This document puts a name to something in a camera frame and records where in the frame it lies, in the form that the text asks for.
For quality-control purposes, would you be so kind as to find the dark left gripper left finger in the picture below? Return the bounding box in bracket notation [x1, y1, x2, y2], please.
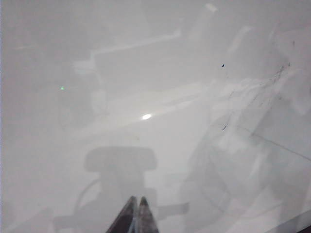
[106, 196, 138, 233]

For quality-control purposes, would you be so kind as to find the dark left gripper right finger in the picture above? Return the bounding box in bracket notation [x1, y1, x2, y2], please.
[137, 196, 160, 233]

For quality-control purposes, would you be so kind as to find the white glossy whiteboard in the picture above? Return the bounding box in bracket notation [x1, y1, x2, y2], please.
[0, 0, 311, 233]

